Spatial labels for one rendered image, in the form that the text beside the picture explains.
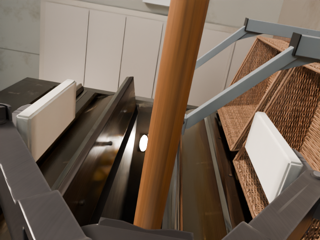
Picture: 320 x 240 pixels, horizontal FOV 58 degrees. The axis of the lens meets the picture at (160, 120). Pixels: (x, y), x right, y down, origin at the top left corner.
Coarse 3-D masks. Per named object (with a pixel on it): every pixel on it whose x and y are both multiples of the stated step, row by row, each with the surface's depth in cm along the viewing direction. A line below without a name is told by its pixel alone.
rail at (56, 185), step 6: (126, 78) 173; (120, 90) 151; (114, 96) 142; (108, 108) 126; (102, 114) 120; (96, 126) 108; (90, 132) 104; (84, 144) 95; (78, 150) 91; (78, 156) 88; (72, 162) 85; (66, 168) 82; (60, 174) 79; (66, 174) 79; (60, 180) 76; (54, 186) 74
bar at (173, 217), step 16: (240, 32) 104; (256, 32) 104; (272, 32) 102; (288, 32) 102; (304, 32) 102; (224, 48) 106; (288, 48) 60; (304, 48) 58; (272, 64) 60; (288, 64) 61; (304, 64) 61; (240, 80) 63; (256, 80) 62; (224, 96) 64; (192, 112) 67; (208, 112) 66; (176, 160) 50; (176, 176) 45; (176, 192) 42; (176, 208) 38; (176, 224) 36
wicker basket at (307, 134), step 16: (288, 80) 111; (304, 80) 111; (272, 96) 114; (304, 96) 113; (272, 112) 116; (304, 112) 116; (304, 128) 118; (288, 144) 121; (304, 144) 119; (240, 160) 125; (240, 176) 114; (256, 192) 103; (256, 208) 96
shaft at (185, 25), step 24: (192, 0) 21; (168, 24) 23; (192, 24) 22; (168, 48) 23; (192, 48) 23; (168, 72) 24; (192, 72) 24; (168, 96) 24; (168, 120) 25; (168, 144) 26; (144, 168) 28; (168, 168) 27; (144, 192) 28; (144, 216) 29
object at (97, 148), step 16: (128, 80) 168; (128, 96) 158; (112, 112) 122; (128, 112) 157; (112, 128) 121; (96, 144) 98; (80, 160) 86; (96, 160) 98; (112, 160) 120; (80, 176) 83; (96, 176) 98; (64, 192) 72; (80, 192) 82; (96, 192) 97; (80, 208) 82; (80, 224) 82
